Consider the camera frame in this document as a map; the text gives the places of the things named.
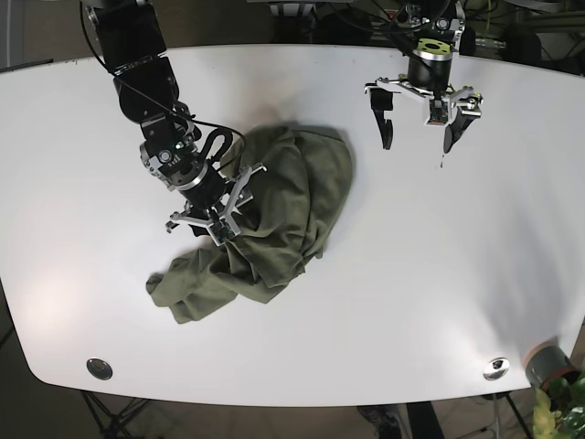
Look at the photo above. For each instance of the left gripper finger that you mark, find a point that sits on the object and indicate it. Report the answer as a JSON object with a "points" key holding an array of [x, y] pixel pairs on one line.
{"points": [[466, 113], [381, 104]]}

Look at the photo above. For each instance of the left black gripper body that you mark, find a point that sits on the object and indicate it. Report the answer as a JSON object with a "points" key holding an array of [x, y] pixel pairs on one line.
{"points": [[427, 81]]}

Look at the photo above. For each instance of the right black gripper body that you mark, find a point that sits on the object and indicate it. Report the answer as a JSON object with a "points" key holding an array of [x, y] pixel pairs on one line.
{"points": [[212, 200]]}

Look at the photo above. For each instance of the olive green T-shirt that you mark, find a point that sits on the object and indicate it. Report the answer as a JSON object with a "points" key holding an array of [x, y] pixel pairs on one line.
{"points": [[296, 203]]}

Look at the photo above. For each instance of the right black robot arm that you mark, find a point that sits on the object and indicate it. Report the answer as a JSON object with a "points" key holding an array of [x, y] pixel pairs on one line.
{"points": [[131, 48]]}

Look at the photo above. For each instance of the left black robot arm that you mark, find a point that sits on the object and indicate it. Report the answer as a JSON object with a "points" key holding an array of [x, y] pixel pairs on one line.
{"points": [[428, 34]]}

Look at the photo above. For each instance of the left silver table grommet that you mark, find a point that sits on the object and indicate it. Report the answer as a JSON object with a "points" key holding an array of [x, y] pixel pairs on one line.
{"points": [[99, 369]]}

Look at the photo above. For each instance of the silver table grommet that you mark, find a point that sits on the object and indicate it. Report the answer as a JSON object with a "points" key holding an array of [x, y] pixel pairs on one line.
{"points": [[99, 369], [495, 369]]}

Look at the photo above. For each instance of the right silver table grommet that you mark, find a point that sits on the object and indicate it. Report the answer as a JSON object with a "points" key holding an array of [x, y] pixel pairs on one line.
{"points": [[495, 369]]}

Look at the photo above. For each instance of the grey plant pot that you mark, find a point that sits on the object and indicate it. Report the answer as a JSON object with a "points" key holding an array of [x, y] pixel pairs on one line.
{"points": [[546, 362]]}

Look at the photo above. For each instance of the green potted plant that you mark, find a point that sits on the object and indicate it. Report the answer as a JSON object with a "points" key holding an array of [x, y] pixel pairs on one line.
{"points": [[559, 411]]}

